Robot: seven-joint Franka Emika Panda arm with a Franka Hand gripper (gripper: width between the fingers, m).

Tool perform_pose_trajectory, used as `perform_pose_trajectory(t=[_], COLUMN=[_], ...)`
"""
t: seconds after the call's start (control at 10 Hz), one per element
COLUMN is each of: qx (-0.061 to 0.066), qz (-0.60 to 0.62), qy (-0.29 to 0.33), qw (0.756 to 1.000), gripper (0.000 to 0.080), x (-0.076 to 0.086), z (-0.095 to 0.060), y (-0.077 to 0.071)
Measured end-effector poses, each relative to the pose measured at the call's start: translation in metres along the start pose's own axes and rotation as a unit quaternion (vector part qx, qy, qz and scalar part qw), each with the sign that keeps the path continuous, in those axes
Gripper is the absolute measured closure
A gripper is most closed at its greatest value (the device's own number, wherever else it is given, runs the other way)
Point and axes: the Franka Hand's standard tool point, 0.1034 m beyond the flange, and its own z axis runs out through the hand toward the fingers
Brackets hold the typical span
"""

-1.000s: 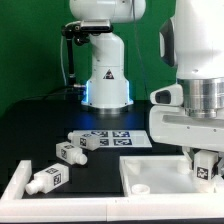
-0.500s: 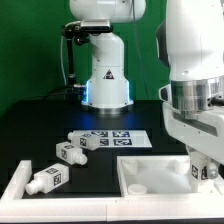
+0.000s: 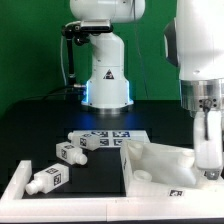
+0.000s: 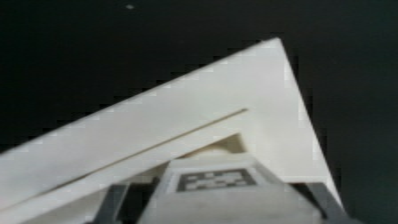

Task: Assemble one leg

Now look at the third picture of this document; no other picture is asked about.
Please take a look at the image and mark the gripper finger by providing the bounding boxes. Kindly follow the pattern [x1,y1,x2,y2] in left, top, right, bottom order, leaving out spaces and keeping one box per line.
[205,170,220,180]

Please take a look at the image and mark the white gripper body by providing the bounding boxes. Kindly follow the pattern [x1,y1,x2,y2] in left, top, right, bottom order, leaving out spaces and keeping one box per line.
[193,111,223,171]

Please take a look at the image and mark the white square table top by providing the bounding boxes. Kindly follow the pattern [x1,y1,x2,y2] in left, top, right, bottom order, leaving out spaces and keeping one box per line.
[120,140,224,197]

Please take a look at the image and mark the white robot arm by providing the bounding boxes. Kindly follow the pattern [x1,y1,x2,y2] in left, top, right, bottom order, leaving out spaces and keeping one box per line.
[70,0,224,180]

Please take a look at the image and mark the white U-shaped fence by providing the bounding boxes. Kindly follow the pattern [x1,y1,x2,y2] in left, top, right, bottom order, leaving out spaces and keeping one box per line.
[0,160,224,223]

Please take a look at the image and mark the white marker base plate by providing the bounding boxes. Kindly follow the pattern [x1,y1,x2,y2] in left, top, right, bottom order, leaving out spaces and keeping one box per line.
[78,130,149,148]

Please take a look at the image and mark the black cables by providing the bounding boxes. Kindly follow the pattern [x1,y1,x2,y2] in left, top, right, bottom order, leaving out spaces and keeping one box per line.
[16,83,88,103]

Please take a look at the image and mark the black camera on mount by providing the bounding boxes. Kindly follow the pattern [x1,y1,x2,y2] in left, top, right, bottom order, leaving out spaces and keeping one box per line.
[62,19,113,36]

